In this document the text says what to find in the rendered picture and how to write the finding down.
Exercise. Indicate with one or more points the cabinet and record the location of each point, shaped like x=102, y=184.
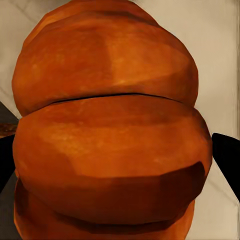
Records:
x=210, y=30

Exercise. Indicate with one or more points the pumpkin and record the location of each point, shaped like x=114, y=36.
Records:
x=109, y=146

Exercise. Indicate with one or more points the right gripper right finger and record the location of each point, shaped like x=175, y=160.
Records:
x=226, y=152

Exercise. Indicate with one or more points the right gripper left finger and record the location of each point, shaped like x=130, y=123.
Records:
x=7, y=165

